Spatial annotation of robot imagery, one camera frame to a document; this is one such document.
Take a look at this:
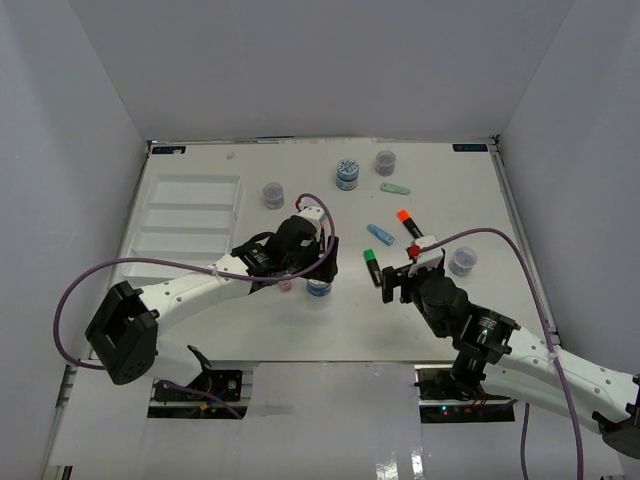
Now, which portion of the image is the left blue table label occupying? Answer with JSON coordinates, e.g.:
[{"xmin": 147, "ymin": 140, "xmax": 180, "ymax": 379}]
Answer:
[{"xmin": 151, "ymin": 145, "xmax": 186, "ymax": 155}]

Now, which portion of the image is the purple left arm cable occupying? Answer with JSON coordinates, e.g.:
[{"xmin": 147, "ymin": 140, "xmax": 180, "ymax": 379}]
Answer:
[{"xmin": 53, "ymin": 193, "xmax": 337, "ymax": 371}]

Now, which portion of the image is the white compartment tray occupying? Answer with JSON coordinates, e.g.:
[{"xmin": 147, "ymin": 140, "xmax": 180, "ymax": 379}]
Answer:
[{"xmin": 120, "ymin": 174, "xmax": 242, "ymax": 267}]

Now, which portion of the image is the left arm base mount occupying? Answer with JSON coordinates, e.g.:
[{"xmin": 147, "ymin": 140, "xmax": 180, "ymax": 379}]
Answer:
[{"xmin": 149, "ymin": 345, "xmax": 248, "ymax": 420}]

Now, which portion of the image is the blue stapler case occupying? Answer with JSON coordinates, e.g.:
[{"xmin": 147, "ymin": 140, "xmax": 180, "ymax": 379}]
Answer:
[{"xmin": 367, "ymin": 224, "xmax": 395, "ymax": 246}]

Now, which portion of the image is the blue table label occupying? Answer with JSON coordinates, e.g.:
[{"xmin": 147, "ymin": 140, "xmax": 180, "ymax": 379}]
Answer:
[
  {"xmin": 452, "ymin": 143, "xmax": 488, "ymax": 153},
  {"xmin": 151, "ymin": 145, "xmax": 186, "ymax": 155}
]

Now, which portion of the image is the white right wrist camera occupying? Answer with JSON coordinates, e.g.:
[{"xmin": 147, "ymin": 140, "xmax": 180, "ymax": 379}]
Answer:
[{"xmin": 407, "ymin": 235, "xmax": 444, "ymax": 277}]

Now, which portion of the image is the green cap black highlighter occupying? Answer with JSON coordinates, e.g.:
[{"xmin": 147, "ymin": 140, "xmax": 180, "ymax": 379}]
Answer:
[{"xmin": 363, "ymin": 249, "xmax": 383, "ymax": 288}]

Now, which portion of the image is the clear jar of clips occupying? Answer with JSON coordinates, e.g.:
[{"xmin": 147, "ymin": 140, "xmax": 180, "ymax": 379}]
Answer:
[{"xmin": 262, "ymin": 182, "xmax": 284, "ymax": 210}]

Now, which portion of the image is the orange cap black highlighter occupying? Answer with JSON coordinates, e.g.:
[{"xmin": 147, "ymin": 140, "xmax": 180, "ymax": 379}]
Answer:
[{"xmin": 396, "ymin": 210, "xmax": 424, "ymax": 240}]

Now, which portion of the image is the right blue table label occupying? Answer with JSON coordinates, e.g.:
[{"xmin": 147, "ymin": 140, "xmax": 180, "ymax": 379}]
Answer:
[{"xmin": 452, "ymin": 143, "xmax": 488, "ymax": 153}]

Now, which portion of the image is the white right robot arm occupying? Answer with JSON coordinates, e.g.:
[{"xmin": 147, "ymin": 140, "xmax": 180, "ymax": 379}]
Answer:
[{"xmin": 381, "ymin": 265, "xmax": 639, "ymax": 459}]

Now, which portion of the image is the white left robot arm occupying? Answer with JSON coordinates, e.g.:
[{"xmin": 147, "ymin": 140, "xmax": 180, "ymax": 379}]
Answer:
[{"xmin": 85, "ymin": 212, "xmax": 339, "ymax": 399}]

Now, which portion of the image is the pink stapler case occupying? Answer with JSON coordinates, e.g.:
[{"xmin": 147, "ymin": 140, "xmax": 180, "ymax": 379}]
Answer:
[{"xmin": 278, "ymin": 281, "xmax": 292, "ymax": 292}]

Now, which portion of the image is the blue lidded jar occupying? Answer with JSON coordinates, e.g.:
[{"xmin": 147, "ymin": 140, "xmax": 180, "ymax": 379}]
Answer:
[
  {"xmin": 335, "ymin": 158, "xmax": 360, "ymax": 191},
  {"xmin": 306, "ymin": 279, "xmax": 332, "ymax": 297}
]

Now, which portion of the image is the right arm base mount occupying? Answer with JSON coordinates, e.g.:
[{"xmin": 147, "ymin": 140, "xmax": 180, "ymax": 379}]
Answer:
[{"xmin": 414, "ymin": 366, "xmax": 516, "ymax": 425}]

